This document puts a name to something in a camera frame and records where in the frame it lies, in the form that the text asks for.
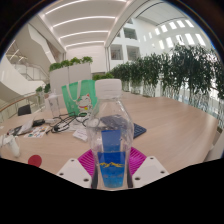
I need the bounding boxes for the tangle of black cables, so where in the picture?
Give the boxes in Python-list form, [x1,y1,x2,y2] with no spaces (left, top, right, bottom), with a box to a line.
[49,112,91,134]

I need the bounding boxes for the black chair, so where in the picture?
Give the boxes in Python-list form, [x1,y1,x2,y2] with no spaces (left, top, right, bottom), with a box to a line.
[17,104,32,117]

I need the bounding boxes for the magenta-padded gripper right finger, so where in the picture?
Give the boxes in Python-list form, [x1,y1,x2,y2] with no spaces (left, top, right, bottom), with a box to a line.
[126,146,170,190]

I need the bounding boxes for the colourful sticker sheet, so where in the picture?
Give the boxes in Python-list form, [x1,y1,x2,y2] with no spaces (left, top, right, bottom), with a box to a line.
[23,125,48,139]

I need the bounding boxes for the small white box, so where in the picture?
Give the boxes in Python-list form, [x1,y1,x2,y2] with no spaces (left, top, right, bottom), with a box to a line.
[72,128,89,143]

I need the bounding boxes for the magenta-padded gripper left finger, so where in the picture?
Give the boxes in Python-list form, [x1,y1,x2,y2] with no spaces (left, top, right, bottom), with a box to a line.
[56,148,100,190]

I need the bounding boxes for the white staircase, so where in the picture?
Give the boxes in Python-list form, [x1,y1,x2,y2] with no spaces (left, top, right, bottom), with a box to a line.
[4,23,58,84]

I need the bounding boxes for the ceiling light strips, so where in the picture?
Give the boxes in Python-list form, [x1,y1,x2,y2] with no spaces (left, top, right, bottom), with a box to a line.
[43,0,134,49]

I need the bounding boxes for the clear blue-labelled water bottle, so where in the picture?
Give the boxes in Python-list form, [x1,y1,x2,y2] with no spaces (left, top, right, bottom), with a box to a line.
[85,78,135,190]

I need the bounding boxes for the open paper booklet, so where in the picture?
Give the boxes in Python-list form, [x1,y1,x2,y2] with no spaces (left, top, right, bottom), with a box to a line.
[16,118,36,136]

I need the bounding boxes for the row of green plants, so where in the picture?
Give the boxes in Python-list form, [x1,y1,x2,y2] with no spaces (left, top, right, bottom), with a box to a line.
[109,44,224,129]

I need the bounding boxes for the clear pump bottle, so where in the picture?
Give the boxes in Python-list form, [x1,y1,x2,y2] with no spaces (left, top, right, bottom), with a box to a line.
[47,89,62,118]

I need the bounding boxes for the white cabinet topped with plants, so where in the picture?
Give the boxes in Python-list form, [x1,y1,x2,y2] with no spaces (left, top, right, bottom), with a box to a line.
[48,55,94,96]

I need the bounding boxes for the small black block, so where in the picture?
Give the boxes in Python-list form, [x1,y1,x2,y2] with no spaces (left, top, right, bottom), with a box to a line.
[32,118,46,128]

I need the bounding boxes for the green tote bag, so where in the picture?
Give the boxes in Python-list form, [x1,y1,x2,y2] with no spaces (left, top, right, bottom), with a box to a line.
[61,79,98,117]

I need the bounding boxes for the wooden handrail glass railing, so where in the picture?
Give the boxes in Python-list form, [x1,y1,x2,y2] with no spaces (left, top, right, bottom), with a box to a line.
[0,92,46,124]

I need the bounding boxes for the flat round red coaster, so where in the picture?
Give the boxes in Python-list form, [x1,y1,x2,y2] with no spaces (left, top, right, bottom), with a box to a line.
[27,154,43,168]

